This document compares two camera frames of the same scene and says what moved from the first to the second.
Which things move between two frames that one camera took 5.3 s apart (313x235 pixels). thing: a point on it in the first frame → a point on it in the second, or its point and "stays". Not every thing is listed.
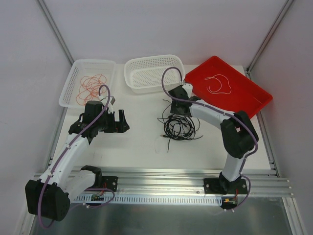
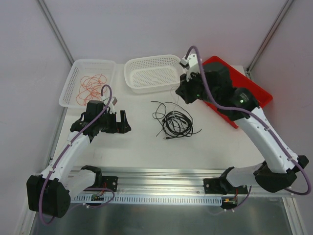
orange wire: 91,88 stays
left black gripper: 116,122 stays
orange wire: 91,88 stays
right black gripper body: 178,107 → 187,88
